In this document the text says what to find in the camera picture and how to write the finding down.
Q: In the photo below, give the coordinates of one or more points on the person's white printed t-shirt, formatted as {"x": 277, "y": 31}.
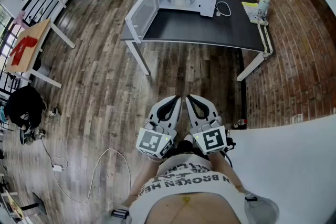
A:
{"x": 189, "y": 181}

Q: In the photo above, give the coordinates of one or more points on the person's right forearm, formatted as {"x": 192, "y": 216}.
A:
{"x": 225, "y": 168}

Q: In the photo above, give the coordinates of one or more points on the pale yellowish round object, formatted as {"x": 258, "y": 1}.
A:
{"x": 181, "y": 2}

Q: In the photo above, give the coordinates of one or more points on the red shirt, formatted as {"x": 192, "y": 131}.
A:
{"x": 22, "y": 47}

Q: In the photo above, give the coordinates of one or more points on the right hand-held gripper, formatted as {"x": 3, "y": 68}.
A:
{"x": 211, "y": 139}

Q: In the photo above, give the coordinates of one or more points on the black table with white legs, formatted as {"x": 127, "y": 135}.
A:
{"x": 197, "y": 26}

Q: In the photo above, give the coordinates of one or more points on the red and white bottle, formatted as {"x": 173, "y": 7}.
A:
{"x": 241, "y": 122}

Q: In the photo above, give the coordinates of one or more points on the pink cloth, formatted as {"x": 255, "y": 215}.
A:
{"x": 19, "y": 18}

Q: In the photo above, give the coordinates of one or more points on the white power adapter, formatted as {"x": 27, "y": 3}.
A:
{"x": 57, "y": 168}

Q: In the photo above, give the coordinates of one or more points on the wooden table with white legs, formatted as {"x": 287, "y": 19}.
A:
{"x": 39, "y": 31}

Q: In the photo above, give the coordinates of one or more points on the person's left forearm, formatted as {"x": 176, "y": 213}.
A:
{"x": 141, "y": 181}

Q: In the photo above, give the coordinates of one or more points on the yellow-green booklet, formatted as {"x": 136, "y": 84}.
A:
{"x": 249, "y": 9}

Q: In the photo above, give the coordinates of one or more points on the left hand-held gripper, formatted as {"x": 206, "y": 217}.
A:
{"x": 151, "y": 140}

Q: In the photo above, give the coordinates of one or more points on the pale green plush toy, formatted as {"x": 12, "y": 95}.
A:
{"x": 263, "y": 5}

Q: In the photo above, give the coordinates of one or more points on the white tabletop panel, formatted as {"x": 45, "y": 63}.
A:
{"x": 288, "y": 165}

